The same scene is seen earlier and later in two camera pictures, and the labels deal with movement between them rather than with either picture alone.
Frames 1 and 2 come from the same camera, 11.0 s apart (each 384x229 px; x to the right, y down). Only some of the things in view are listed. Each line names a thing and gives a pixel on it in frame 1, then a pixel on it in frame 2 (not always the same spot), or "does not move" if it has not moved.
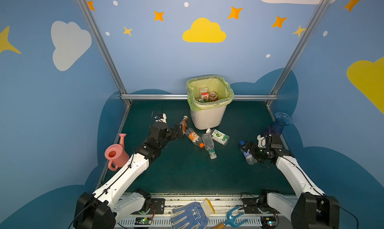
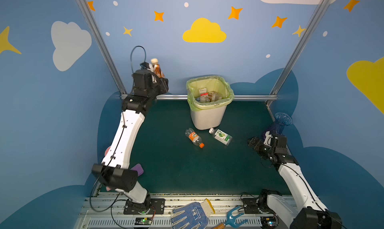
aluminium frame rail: x=185 y=96 does not move
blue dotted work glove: x=192 y=215 does not move
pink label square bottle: x=204 y=93 does not move
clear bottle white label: x=209 y=143 → x=205 y=99
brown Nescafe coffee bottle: x=184 y=123 → x=157 y=68
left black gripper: x=174 y=132 → x=153 y=76
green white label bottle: x=218 y=136 does not move
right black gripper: x=255 y=152 does not move
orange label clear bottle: x=195 y=138 does not move
